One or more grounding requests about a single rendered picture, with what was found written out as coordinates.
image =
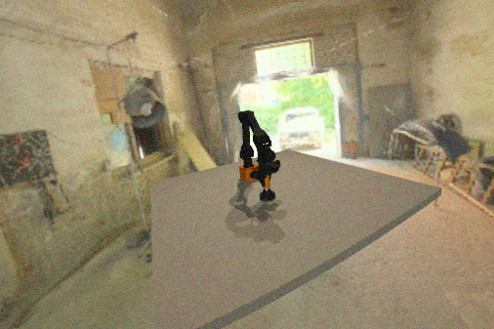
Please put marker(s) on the orange cylinder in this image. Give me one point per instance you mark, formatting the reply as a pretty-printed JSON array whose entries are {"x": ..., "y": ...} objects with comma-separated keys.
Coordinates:
[{"x": 267, "y": 182}]

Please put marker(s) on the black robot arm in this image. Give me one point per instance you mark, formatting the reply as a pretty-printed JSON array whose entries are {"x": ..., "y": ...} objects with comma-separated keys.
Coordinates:
[{"x": 261, "y": 141}]

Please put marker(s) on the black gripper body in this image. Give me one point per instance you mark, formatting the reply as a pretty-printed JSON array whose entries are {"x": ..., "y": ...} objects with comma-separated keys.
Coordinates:
[{"x": 259, "y": 174}]

